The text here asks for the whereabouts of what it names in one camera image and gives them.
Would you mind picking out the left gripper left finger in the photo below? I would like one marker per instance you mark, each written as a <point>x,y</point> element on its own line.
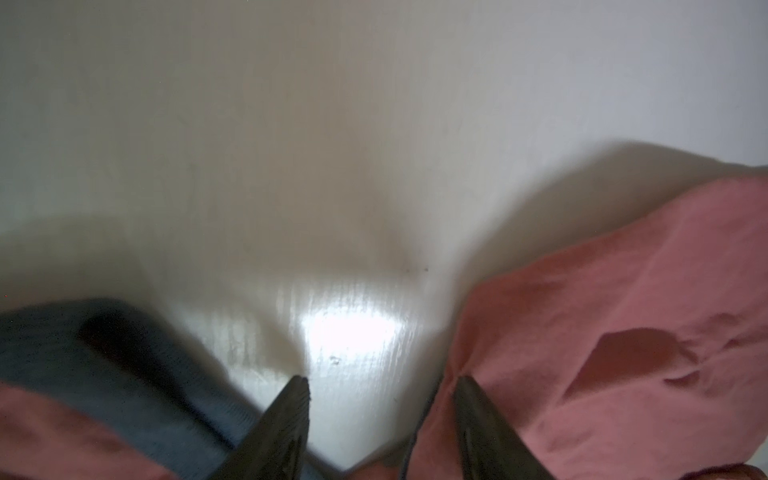
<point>274,449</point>

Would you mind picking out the maroon tank top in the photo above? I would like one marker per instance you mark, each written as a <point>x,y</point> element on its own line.
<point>640,354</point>

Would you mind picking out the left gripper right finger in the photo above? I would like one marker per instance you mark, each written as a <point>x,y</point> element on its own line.
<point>489,447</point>

